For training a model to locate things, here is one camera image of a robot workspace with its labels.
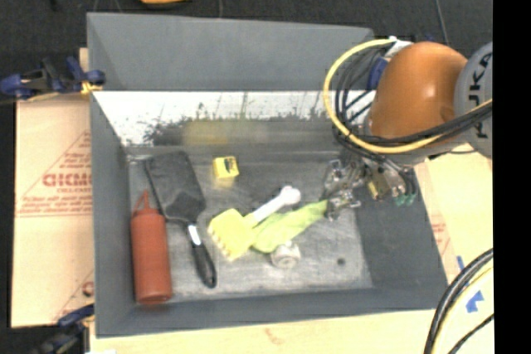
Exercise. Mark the red-brown squeeze bottle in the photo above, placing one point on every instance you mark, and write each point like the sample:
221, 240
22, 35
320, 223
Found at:
150, 253

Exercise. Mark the small yellow box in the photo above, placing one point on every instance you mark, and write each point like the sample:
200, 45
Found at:
225, 167

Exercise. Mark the small white cylinder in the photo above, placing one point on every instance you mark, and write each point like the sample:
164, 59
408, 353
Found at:
286, 254

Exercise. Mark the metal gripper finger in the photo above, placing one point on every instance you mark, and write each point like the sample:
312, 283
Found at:
341, 177
342, 205

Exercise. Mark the grey metal bin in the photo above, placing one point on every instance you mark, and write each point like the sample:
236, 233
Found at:
232, 58

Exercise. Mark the black spatula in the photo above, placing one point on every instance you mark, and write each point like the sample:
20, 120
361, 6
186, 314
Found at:
176, 186

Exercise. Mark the brown cardboard board red print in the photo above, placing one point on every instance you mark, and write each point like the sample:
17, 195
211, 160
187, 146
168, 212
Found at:
50, 219

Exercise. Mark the light green cloth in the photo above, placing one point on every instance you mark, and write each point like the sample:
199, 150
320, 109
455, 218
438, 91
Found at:
286, 226

